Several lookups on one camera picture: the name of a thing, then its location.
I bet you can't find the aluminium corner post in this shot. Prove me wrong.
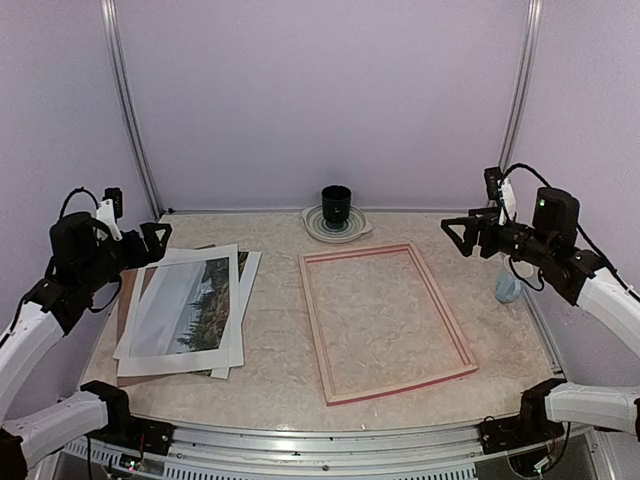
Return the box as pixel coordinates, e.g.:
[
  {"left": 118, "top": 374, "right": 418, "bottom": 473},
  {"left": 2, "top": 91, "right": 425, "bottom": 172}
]
[
  {"left": 498, "top": 0, "right": 543, "bottom": 170},
  {"left": 100, "top": 0, "right": 163, "bottom": 219}
]

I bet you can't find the dark green cup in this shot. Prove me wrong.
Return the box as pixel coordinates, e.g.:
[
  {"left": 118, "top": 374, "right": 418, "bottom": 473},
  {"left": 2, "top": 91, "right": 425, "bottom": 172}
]
[{"left": 321, "top": 185, "right": 352, "bottom": 227}]

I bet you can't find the left aluminium corner post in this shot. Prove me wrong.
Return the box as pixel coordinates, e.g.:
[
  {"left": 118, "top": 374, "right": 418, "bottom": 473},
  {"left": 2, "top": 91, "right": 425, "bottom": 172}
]
[{"left": 100, "top": 0, "right": 163, "bottom": 219}]

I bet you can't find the right aluminium corner post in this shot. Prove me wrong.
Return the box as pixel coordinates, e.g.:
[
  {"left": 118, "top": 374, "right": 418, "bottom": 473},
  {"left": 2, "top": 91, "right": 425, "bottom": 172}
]
[{"left": 498, "top": 0, "right": 543, "bottom": 170}]

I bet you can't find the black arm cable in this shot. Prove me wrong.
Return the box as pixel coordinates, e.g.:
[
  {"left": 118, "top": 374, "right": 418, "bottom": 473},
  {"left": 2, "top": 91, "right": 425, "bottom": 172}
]
[
  {"left": 501, "top": 162, "right": 640, "bottom": 301},
  {"left": 58, "top": 187, "right": 101, "bottom": 221}
]

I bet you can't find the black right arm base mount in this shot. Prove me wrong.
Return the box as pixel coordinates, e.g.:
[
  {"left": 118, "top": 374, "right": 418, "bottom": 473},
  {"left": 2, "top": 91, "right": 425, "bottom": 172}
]
[{"left": 478, "top": 416, "right": 565, "bottom": 455}]

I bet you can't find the brown backing board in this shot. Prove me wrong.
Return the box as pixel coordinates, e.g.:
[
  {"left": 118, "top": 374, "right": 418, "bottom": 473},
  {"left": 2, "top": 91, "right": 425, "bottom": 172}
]
[{"left": 116, "top": 244, "right": 215, "bottom": 388}]

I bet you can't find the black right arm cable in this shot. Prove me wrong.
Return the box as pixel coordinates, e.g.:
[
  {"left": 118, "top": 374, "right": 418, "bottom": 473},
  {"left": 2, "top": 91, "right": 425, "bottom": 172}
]
[{"left": 501, "top": 162, "right": 640, "bottom": 301}]

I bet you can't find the light blue paper cup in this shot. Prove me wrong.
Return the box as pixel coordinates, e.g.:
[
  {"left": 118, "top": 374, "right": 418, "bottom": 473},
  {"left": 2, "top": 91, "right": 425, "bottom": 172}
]
[{"left": 495, "top": 271, "right": 522, "bottom": 304}]

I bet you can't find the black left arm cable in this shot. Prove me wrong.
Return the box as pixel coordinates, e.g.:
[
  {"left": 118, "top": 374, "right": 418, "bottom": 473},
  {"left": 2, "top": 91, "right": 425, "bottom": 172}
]
[{"left": 58, "top": 187, "right": 101, "bottom": 221}]

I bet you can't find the aluminium front rail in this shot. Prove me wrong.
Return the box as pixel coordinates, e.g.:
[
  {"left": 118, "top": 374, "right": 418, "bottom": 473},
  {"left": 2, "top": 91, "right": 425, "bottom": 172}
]
[{"left": 49, "top": 422, "right": 609, "bottom": 480}]

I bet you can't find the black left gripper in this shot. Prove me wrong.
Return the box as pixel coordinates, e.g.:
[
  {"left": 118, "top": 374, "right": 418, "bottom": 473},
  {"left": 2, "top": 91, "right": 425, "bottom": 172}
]
[{"left": 79, "top": 221, "right": 170, "bottom": 293}]

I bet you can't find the pink wooden picture frame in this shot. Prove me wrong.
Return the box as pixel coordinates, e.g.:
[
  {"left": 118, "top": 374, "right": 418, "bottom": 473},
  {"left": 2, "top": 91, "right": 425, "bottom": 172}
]
[{"left": 299, "top": 242, "right": 479, "bottom": 406}]

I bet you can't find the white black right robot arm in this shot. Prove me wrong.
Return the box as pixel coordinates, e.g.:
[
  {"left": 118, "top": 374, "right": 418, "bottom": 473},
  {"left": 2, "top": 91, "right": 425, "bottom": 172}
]
[{"left": 441, "top": 187, "right": 639, "bottom": 444}]

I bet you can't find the striped ceramic plate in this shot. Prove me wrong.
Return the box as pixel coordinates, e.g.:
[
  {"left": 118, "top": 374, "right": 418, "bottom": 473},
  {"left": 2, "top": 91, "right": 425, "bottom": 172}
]
[{"left": 301, "top": 205, "right": 372, "bottom": 244}]

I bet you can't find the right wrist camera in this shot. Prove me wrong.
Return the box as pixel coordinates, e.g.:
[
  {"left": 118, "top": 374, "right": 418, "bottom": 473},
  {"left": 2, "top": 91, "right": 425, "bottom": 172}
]
[{"left": 484, "top": 167, "right": 517, "bottom": 225}]

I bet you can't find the landscape photo print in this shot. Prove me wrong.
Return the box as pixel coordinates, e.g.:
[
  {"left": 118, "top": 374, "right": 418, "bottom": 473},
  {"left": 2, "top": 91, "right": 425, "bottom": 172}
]
[{"left": 201, "top": 251, "right": 261, "bottom": 380}]

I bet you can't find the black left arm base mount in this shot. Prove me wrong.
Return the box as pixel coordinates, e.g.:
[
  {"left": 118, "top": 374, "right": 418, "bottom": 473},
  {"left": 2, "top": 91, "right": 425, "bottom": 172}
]
[{"left": 89, "top": 416, "right": 176, "bottom": 456}]

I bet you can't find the white mat board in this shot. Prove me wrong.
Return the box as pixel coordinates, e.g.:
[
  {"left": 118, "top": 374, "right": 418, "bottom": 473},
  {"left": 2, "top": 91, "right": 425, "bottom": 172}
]
[{"left": 115, "top": 248, "right": 263, "bottom": 380}]

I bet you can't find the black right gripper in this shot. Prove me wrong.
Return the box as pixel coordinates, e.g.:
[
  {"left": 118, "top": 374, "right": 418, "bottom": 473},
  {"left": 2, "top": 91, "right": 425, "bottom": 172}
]
[{"left": 443, "top": 205, "right": 556, "bottom": 268}]

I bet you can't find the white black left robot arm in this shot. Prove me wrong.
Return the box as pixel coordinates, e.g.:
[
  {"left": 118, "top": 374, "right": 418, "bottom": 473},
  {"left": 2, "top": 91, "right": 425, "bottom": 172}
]
[{"left": 1, "top": 212, "right": 172, "bottom": 479}]

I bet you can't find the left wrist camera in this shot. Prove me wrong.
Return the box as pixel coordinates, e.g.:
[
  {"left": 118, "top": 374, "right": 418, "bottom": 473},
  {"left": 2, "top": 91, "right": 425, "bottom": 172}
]
[{"left": 96, "top": 187, "right": 123, "bottom": 241}]

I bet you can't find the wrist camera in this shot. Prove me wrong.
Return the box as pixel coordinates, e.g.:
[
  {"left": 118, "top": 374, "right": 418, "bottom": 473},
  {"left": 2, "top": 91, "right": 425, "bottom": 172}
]
[
  {"left": 96, "top": 187, "right": 123, "bottom": 241},
  {"left": 484, "top": 167, "right": 517, "bottom": 225}
]

